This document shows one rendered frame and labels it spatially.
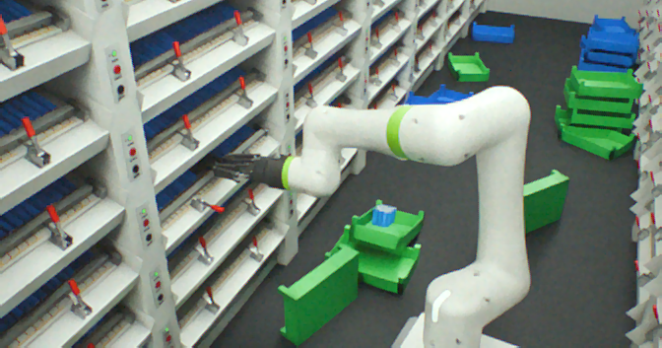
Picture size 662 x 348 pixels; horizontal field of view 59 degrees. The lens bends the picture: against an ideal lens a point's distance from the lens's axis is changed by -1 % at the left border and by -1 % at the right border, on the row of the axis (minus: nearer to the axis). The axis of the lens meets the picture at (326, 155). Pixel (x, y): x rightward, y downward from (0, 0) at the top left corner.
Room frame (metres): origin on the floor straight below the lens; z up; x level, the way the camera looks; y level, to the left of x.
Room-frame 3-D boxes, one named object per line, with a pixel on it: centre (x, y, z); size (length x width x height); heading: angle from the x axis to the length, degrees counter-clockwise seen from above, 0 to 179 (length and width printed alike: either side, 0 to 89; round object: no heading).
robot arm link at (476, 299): (0.98, -0.30, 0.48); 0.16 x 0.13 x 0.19; 127
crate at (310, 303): (1.45, 0.02, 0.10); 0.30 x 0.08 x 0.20; 138
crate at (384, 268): (1.70, -0.17, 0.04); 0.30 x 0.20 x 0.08; 65
